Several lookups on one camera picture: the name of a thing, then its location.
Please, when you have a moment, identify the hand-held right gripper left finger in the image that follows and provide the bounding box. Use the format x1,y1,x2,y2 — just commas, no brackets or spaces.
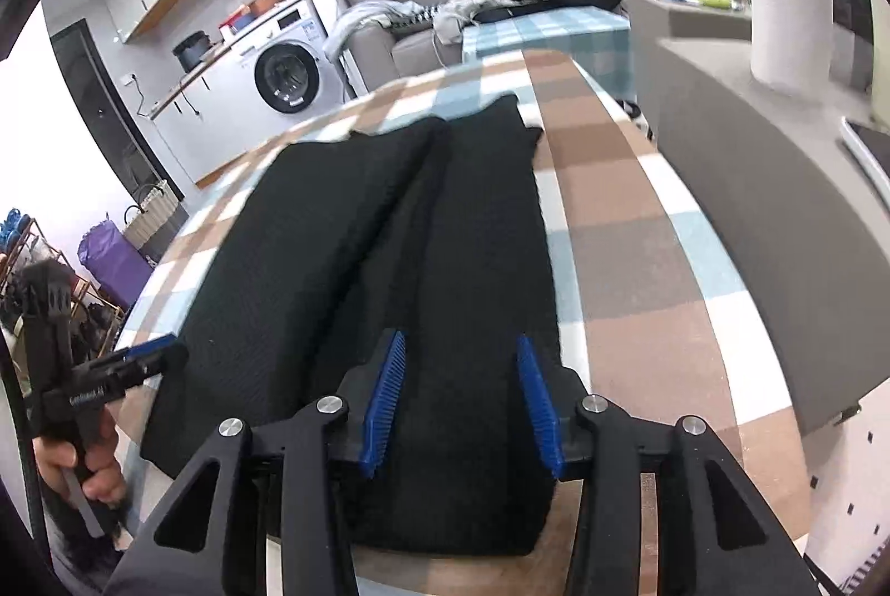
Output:
104,328,410,596

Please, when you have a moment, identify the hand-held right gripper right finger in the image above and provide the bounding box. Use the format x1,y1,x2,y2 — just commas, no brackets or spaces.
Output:
515,333,825,596

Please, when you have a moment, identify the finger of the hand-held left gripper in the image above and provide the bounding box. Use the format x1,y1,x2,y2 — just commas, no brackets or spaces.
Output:
92,334,190,392

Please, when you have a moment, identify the black knit sweater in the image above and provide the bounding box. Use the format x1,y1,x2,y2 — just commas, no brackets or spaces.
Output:
139,91,563,556

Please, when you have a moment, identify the white striped clothes pile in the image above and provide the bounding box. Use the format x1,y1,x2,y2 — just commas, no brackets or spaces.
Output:
393,0,522,45

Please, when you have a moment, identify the person's left hand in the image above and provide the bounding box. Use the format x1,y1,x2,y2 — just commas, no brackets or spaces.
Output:
34,408,130,503

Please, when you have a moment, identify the wooden shoe rack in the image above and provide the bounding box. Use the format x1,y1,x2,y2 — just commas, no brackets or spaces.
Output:
0,206,130,361

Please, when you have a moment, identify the purple bag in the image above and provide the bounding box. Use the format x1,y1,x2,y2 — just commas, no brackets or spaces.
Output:
76,220,154,308

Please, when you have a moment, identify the woven basket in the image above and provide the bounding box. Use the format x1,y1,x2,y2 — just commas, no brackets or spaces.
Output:
123,180,189,259

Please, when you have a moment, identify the brown checked tablecloth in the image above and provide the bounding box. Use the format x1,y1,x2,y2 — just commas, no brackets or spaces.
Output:
115,48,814,596

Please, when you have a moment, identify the dark door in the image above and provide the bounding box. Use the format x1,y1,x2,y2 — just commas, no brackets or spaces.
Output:
48,18,186,209

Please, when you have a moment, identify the wooden kitchen counter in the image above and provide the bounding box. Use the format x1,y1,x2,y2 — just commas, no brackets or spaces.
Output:
149,43,235,121

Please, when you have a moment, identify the grey counter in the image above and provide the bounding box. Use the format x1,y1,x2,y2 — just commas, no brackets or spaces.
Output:
654,36,890,437

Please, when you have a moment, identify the black pot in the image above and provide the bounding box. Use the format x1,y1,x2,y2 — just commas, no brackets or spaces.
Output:
172,31,210,72

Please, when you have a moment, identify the white washing machine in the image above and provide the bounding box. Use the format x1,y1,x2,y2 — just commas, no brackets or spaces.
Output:
226,0,349,117

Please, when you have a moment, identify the grey sofa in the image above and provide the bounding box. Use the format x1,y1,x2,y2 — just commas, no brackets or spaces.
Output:
335,0,488,96

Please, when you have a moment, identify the blue checked cloth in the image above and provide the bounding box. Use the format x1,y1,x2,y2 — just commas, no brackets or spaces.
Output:
462,4,634,103

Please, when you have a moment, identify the grey white garment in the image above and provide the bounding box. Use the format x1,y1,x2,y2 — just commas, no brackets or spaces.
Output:
327,0,418,56

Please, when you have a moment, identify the grey side table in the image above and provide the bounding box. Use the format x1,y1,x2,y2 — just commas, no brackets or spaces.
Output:
626,0,753,103

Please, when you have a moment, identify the white tablet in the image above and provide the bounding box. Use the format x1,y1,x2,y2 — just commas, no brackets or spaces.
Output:
840,116,890,195

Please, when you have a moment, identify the white paper towel roll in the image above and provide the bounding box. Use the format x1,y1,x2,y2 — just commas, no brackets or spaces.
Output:
745,0,834,91

